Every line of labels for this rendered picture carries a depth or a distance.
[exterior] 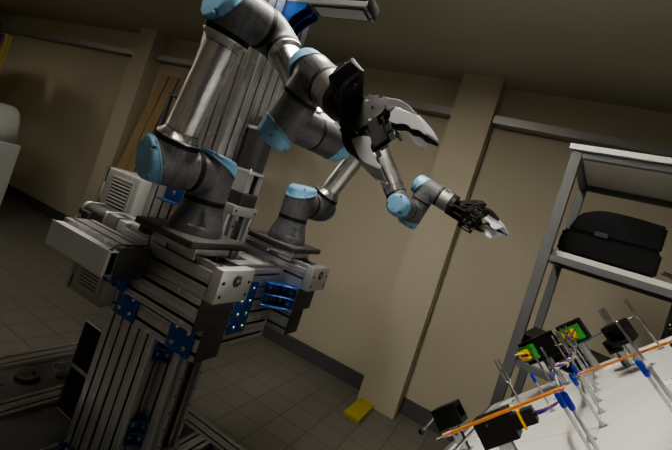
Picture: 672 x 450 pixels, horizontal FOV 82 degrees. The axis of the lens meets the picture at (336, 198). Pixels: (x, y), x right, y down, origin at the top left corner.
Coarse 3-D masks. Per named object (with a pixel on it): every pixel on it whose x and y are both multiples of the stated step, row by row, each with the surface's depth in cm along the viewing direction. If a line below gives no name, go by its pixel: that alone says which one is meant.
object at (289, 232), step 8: (280, 216) 152; (288, 216) 151; (280, 224) 151; (288, 224) 150; (296, 224) 151; (304, 224) 154; (272, 232) 151; (280, 232) 149; (288, 232) 149; (296, 232) 150; (304, 232) 155; (280, 240) 149; (288, 240) 149; (296, 240) 150; (304, 240) 155
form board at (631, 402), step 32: (608, 384) 90; (640, 384) 78; (544, 416) 87; (608, 416) 67; (640, 416) 60; (480, 448) 84; (544, 448) 66; (576, 448) 59; (608, 448) 54; (640, 448) 49
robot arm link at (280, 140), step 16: (288, 96) 71; (272, 112) 73; (288, 112) 72; (304, 112) 72; (272, 128) 73; (288, 128) 73; (304, 128) 75; (320, 128) 78; (272, 144) 74; (288, 144) 76; (304, 144) 78
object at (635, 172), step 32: (576, 160) 142; (608, 160) 137; (640, 160) 132; (608, 192) 181; (640, 192) 169; (544, 256) 142; (576, 256) 139; (640, 288) 125; (544, 320) 186; (512, 352) 141
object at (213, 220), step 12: (180, 204) 108; (192, 204) 106; (204, 204) 106; (216, 204) 108; (180, 216) 105; (192, 216) 105; (204, 216) 106; (216, 216) 109; (180, 228) 104; (192, 228) 104; (204, 228) 106; (216, 228) 108
